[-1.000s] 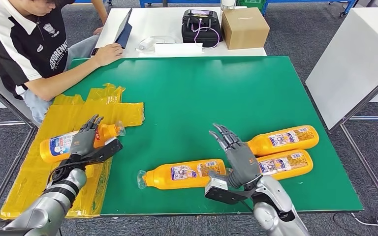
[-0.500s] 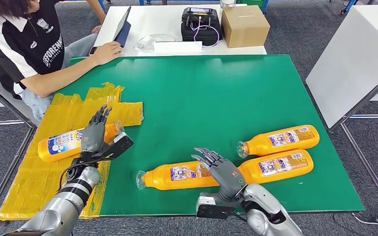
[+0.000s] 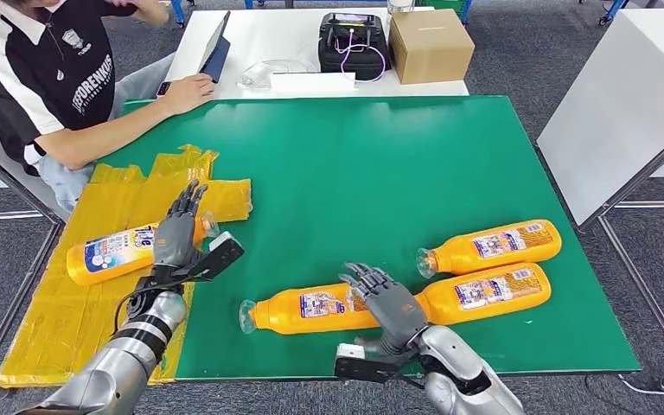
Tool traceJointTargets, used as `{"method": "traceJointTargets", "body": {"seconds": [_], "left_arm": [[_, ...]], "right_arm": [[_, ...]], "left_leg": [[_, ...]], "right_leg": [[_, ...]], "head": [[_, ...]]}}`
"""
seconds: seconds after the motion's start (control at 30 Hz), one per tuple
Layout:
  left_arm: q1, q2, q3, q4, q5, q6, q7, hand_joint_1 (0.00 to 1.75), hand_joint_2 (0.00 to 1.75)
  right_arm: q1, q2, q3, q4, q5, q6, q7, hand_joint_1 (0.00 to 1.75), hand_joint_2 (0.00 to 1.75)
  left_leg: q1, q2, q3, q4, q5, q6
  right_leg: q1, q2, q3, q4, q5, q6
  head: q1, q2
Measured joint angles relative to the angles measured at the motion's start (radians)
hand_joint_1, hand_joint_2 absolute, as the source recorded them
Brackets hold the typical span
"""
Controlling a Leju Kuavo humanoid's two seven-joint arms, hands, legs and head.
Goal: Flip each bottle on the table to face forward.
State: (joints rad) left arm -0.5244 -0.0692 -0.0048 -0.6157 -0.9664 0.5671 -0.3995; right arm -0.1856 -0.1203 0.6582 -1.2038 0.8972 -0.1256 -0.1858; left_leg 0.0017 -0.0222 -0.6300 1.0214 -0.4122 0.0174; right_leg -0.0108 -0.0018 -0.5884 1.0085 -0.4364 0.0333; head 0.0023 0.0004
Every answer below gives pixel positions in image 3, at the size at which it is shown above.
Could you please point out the person's right forearm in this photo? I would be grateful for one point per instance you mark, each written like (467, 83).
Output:
(103, 134)

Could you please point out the person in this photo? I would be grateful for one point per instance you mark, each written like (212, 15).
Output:
(22, 74)

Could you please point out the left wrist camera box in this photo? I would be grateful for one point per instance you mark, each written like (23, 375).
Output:
(220, 255)

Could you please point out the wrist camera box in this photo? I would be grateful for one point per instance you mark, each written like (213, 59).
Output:
(220, 255)
(360, 369)

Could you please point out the white power adapter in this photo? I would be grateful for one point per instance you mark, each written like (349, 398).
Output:
(256, 75)

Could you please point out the black smartphone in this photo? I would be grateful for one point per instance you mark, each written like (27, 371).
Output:
(163, 89)

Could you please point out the tablet in dark blue case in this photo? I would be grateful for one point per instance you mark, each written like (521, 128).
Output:
(217, 56)

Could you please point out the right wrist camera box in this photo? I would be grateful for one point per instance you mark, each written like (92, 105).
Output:
(360, 369)

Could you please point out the clear glass jar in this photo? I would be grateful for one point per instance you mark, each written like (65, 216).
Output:
(399, 6)

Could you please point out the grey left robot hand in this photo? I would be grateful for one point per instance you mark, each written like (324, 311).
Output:
(174, 240)

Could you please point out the flat white box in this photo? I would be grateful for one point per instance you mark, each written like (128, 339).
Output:
(310, 85)

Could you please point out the orange detergent bottle clear cap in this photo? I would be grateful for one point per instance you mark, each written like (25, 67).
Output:
(80, 269)
(441, 306)
(280, 315)
(458, 258)

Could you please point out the person's left forearm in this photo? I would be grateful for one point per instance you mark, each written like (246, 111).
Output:
(151, 10)

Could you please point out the brown cardboard box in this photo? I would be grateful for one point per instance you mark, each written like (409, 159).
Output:
(430, 52)

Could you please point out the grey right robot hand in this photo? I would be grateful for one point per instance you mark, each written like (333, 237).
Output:
(395, 312)

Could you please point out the person's right hand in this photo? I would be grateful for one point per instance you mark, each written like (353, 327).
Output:
(189, 94)

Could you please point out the black remote controller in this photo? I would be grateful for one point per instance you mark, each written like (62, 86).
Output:
(333, 59)

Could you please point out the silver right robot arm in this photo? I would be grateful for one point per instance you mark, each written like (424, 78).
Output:
(458, 378)

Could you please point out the yellow taped plastic sheet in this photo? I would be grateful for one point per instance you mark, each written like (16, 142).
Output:
(51, 326)

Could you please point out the clear plastic bag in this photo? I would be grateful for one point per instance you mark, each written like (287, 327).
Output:
(287, 67)

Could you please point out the blue metal rack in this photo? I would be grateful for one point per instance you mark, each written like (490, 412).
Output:
(611, 8)
(178, 11)
(465, 8)

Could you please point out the white desk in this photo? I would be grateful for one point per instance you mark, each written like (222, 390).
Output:
(275, 35)

